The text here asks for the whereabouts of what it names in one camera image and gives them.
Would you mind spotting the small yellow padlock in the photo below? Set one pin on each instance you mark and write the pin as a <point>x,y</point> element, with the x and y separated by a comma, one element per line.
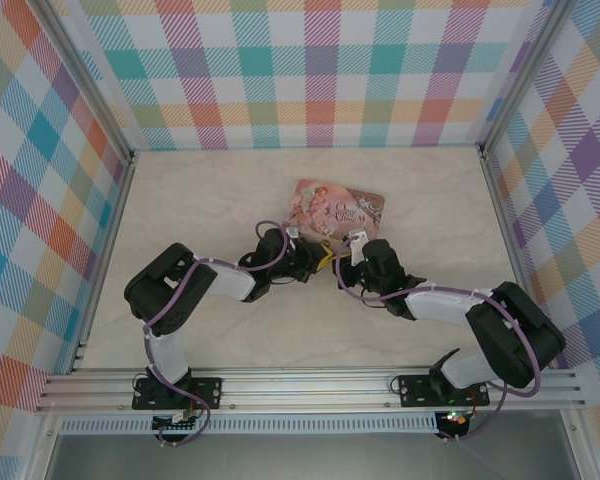
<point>325,257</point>

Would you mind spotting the small controller circuit board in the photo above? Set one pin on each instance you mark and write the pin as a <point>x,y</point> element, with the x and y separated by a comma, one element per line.
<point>457,419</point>
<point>176,422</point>

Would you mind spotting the aluminium side rail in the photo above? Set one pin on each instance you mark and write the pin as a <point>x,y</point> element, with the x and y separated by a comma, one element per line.
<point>110,240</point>
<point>512,250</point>

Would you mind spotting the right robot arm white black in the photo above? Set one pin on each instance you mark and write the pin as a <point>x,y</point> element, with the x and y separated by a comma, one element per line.
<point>440,305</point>

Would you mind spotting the aluminium frame post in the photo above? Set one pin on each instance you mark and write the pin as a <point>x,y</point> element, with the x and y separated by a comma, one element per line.
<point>522,75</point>
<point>90,80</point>

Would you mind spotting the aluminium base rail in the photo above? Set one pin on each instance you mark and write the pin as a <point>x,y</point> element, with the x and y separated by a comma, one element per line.
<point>310,387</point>

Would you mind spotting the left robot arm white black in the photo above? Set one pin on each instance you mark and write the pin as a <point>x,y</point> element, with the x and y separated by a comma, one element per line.
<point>230,280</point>

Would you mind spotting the pink fairy storybook diary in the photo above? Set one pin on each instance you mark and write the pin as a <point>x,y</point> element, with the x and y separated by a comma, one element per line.
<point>337,207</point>

